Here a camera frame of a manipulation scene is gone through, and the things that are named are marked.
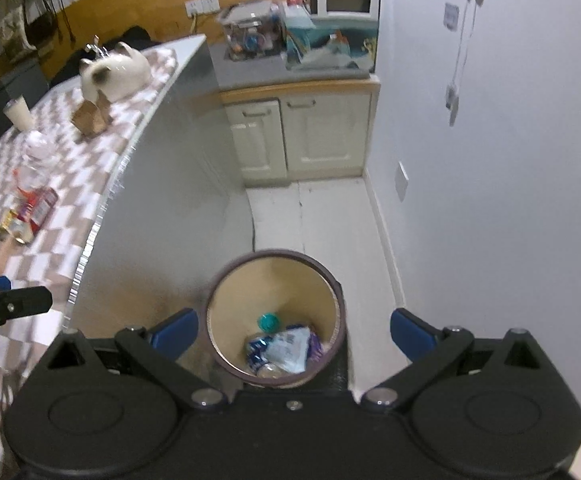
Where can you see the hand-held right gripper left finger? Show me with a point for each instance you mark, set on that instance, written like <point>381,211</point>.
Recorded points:
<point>175,332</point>

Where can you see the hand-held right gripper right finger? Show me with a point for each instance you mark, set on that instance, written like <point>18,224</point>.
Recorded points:
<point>413,332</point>

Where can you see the gold foil wrapper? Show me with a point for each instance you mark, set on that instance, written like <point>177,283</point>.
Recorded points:
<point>6,218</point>

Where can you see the crushed blue soda can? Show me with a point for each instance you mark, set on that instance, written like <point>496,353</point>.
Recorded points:
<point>256,352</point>

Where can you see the teal plastic lid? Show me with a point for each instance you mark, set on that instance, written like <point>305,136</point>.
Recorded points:
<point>268,322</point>

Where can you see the blue plastic packaging bag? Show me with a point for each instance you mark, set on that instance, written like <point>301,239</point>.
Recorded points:
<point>316,347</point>

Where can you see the light blue tissue packet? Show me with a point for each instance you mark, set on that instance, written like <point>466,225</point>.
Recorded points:
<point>288,350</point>

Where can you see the clear plastic bag orange print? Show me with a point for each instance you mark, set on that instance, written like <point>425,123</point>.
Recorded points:
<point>33,177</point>

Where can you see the beige bin with brown rim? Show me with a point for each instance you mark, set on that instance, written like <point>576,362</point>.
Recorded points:
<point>280,285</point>

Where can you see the red box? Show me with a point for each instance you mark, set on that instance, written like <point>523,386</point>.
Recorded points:
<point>40,205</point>

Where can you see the brown white checkered tablecloth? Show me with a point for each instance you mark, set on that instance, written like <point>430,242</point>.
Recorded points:
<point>70,170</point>

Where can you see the clear plastic bag pink contents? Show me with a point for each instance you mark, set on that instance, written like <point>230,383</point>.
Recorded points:
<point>40,147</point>

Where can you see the table with silver foil side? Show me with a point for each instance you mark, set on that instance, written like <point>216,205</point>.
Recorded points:
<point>170,185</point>

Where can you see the white cup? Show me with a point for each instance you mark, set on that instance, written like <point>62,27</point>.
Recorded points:
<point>20,112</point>

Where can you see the crumpled brown paper bag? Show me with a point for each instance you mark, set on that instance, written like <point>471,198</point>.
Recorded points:
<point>90,117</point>

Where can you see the grey storage box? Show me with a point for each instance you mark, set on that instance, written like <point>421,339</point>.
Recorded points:
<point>0,85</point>

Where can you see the cream cabinet with grey top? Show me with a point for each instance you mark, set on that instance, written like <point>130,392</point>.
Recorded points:
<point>320,130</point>

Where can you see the white cat-shaped ceramic jar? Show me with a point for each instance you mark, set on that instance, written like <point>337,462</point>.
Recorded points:
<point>120,72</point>

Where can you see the black clothing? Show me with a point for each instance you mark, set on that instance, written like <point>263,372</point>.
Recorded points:
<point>138,35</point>

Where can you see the clear plastic storage box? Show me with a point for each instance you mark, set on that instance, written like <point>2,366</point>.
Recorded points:
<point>250,30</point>

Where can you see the white wall socket plate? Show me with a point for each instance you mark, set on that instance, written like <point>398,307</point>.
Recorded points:
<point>402,180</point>

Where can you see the white double wall outlet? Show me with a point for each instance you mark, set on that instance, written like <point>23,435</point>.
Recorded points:
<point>203,5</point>

